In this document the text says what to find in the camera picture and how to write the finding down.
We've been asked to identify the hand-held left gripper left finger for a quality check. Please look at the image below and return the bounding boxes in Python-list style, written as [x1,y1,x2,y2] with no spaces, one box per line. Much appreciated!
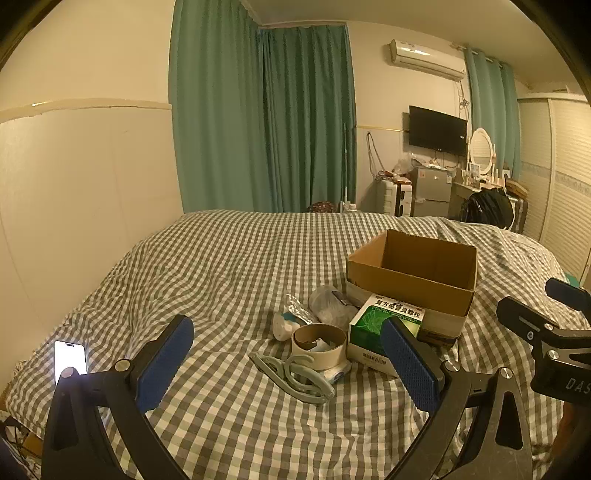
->
[42,315,195,480]

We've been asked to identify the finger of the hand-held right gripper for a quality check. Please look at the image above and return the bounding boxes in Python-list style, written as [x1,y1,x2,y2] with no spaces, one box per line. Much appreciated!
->
[496,296,561,356]
[545,277,591,319]

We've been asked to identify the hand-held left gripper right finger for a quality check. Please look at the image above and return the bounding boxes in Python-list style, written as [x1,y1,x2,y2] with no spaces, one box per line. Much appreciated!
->
[379,318,548,480]

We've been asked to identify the green white medicine box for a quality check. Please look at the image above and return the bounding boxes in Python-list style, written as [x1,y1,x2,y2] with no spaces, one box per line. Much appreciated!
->
[347,293,426,379]

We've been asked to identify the brown cardboard box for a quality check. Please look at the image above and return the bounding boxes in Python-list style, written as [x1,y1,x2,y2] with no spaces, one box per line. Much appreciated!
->
[346,229,478,349]

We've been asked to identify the beige tape roll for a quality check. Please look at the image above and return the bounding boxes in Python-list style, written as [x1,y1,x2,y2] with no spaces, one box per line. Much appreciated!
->
[291,323,348,372]

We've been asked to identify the clear plastic bottle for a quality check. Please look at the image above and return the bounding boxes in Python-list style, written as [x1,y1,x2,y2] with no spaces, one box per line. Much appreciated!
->
[308,285,358,328]

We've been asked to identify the light green folding hanger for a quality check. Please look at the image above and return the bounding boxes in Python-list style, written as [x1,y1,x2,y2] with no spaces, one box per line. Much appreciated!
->
[248,351,335,404]

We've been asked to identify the small white bottle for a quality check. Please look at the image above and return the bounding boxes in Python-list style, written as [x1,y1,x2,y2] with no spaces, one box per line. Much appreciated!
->
[272,313,303,342]

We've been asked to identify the silver blister pack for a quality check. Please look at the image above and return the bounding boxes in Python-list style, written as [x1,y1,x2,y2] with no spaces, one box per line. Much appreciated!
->
[284,292,319,326]

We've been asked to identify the dark suitcase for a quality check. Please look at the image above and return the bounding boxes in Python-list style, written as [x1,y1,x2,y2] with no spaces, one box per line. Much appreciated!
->
[505,180,529,234]

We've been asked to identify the smartphone with lit screen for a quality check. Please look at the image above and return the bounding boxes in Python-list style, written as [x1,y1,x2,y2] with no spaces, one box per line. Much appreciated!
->
[54,340,88,386]

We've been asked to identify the white louvered wardrobe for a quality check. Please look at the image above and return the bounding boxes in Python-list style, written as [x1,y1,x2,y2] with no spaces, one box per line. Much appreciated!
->
[517,92,591,278]

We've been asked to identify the grey white checkered blanket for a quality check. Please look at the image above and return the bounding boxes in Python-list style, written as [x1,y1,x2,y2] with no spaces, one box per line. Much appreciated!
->
[0,210,591,480]

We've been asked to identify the black backpack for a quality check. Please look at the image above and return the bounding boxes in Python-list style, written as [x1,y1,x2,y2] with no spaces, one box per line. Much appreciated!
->
[462,188,514,227]

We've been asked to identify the white dressing table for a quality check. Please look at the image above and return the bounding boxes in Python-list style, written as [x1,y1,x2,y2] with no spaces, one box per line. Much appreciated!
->
[450,180,518,220]

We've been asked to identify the small silver fridge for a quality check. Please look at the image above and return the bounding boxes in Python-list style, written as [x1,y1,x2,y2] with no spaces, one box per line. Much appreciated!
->
[411,166,455,217]

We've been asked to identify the white suitcase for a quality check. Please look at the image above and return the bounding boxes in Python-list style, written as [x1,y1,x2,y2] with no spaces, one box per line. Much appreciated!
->
[381,178,413,217]

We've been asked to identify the white oval mirror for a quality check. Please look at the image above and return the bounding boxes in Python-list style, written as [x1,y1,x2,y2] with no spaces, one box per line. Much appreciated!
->
[468,128,495,176]

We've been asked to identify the light green curtain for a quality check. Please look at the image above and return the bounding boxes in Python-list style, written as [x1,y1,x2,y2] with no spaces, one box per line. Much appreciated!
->
[464,46,520,181]

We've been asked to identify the white air conditioner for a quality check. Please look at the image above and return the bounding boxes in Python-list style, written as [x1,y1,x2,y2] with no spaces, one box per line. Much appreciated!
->
[389,38,466,81]

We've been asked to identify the black wall television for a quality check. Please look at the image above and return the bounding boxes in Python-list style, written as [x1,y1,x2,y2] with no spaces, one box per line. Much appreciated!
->
[409,105,468,158]

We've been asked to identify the hanging wall cables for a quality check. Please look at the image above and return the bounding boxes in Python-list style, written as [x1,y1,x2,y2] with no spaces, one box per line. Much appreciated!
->
[366,131,386,178]

